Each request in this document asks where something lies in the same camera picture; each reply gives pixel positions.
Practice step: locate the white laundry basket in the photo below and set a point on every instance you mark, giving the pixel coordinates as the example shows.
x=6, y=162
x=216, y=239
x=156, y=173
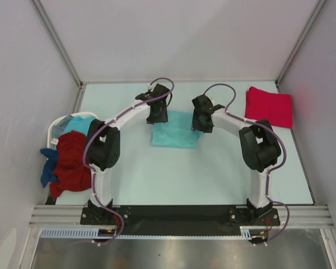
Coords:
x=57, y=127

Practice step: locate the light blue t-shirt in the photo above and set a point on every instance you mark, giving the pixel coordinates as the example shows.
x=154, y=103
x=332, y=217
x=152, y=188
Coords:
x=79, y=124

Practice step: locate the teal t-shirt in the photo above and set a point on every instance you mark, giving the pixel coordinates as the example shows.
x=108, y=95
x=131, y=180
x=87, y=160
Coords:
x=176, y=133

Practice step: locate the dark blue t-shirt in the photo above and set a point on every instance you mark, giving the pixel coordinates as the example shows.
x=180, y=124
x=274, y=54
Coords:
x=49, y=166

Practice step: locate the aluminium frame rail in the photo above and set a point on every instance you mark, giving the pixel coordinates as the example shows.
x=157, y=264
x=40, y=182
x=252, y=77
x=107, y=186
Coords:
x=56, y=216

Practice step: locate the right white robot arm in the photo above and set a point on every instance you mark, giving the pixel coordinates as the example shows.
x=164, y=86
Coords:
x=259, y=147

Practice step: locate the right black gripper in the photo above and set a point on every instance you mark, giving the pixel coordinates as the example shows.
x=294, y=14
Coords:
x=195, y=124

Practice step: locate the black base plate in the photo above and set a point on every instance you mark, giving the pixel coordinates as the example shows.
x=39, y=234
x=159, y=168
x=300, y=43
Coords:
x=179, y=220

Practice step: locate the dark red t-shirt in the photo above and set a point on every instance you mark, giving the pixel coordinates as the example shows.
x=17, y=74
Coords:
x=71, y=173

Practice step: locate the light blue cable duct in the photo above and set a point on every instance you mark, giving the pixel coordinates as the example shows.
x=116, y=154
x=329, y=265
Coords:
x=78, y=233

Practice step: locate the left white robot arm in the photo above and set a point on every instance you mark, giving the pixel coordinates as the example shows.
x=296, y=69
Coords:
x=102, y=150

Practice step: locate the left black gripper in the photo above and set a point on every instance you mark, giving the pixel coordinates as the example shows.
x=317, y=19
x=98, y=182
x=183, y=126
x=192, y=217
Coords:
x=162, y=118

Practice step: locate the folded red t-shirt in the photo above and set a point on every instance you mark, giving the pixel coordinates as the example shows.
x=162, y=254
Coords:
x=276, y=108

